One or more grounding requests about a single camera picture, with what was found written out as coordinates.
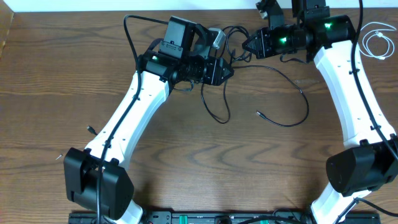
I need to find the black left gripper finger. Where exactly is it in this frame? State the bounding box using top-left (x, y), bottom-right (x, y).
top-left (219, 58), bottom-right (234, 75)
top-left (214, 73), bottom-right (233, 86)

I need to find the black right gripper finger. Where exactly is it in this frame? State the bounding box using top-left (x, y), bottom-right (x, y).
top-left (242, 31), bottom-right (258, 47)
top-left (242, 43), bottom-right (260, 58)

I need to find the black usb cable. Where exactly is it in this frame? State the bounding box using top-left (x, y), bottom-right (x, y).
top-left (86, 25), bottom-right (310, 136)

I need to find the white usb cable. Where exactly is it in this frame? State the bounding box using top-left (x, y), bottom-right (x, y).
top-left (355, 21), bottom-right (398, 60)

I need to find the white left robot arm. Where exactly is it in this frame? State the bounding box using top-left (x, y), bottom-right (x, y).
top-left (63, 16), bottom-right (234, 223)

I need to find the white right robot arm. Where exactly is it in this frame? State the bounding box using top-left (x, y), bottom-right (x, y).
top-left (243, 0), bottom-right (397, 223)

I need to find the cardboard panel left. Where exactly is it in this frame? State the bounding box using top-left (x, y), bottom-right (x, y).
top-left (0, 0), bottom-right (14, 55)

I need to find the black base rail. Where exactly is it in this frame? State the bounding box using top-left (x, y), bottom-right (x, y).
top-left (67, 208), bottom-right (381, 224)

